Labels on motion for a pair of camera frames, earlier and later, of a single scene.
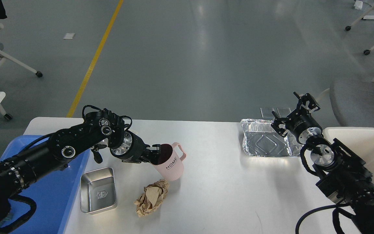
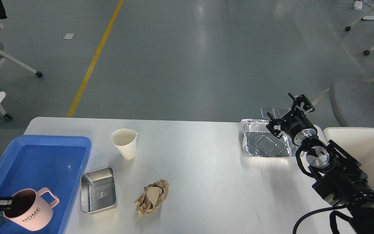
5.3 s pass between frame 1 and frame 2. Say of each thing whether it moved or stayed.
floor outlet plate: stayed
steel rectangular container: stayed
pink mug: moved
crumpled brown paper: stayed
